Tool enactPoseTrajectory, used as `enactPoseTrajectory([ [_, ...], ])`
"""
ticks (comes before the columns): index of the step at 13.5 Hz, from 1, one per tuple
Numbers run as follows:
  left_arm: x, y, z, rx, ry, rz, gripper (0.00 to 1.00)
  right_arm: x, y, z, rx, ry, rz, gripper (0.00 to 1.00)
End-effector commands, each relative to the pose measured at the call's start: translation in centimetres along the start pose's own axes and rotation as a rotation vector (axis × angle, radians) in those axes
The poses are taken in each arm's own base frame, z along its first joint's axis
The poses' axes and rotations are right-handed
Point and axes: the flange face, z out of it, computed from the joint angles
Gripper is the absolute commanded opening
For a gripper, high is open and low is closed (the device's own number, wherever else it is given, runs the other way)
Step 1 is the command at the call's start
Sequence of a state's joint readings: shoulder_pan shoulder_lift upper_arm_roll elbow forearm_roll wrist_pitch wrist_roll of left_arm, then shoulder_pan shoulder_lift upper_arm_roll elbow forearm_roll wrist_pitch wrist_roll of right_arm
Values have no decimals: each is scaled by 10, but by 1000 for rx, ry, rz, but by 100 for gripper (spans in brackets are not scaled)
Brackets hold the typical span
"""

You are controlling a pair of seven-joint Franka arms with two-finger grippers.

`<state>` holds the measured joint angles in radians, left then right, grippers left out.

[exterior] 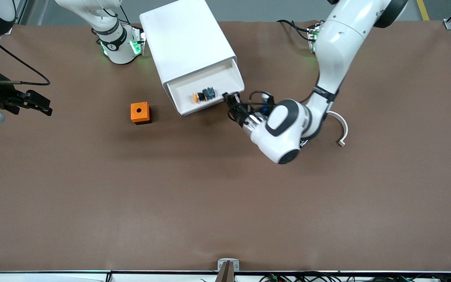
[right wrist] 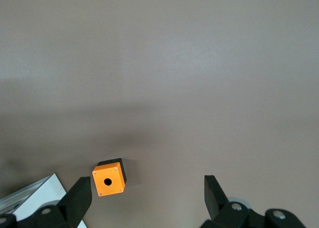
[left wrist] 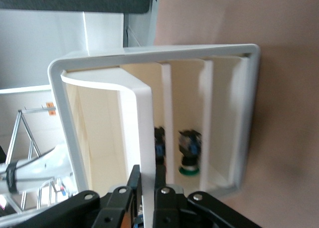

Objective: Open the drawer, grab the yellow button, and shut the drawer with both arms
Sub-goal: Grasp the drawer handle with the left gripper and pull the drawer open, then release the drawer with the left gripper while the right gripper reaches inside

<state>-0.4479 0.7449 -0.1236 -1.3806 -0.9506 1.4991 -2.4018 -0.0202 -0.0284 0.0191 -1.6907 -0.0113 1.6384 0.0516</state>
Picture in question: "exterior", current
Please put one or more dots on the white drawer with orange button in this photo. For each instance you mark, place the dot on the white drawer with orange button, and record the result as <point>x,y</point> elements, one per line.
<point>217,78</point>

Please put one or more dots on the orange button enclosure box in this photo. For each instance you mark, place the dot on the orange button enclosure box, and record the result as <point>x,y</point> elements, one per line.
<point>139,111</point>

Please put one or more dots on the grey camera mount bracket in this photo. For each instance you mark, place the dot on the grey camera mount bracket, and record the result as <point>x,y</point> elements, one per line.
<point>221,266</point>

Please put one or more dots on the aluminium corner bracket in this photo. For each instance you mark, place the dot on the aluminium corner bracket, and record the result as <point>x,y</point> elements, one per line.
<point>450,24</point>

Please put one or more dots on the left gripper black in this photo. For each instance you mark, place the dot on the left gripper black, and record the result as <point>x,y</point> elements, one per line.
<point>240,114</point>

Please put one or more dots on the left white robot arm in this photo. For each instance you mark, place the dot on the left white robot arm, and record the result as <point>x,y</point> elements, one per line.
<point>339,47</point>

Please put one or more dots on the white curved plastic arc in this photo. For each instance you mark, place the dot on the white curved plastic arc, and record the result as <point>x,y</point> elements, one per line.
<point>345,131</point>

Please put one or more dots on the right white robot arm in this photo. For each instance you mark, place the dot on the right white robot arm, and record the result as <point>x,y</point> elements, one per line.
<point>119,51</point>

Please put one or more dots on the white drawer cabinet shell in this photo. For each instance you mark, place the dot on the white drawer cabinet shell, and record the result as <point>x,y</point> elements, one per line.
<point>186,39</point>

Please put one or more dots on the orange push button switch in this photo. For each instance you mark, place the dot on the orange push button switch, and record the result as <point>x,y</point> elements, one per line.
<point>206,95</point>

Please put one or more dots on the brown table cover sheet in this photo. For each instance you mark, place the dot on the brown table cover sheet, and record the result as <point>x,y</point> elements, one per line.
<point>225,196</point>

